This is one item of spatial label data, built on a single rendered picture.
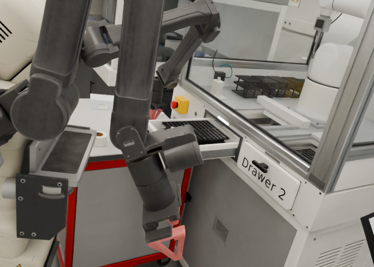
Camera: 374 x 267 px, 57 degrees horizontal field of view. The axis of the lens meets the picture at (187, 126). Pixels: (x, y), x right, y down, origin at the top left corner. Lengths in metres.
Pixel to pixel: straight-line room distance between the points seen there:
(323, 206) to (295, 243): 0.18
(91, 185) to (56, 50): 1.03
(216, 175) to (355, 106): 0.75
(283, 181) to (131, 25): 0.84
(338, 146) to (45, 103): 0.81
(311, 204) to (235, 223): 0.44
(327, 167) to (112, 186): 0.88
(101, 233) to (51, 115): 1.19
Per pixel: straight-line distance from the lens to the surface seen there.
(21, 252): 0.93
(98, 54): 0.95
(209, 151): 1.33
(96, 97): 1.87
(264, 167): 1.23
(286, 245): 1.31
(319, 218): 1.19
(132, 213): 1.67
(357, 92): 1.04
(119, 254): 1.82
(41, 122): 0.54
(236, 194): 1.47
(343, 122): 1.06
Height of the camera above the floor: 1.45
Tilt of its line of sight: 23 degrees down
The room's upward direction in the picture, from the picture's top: 11 degrees clockwise
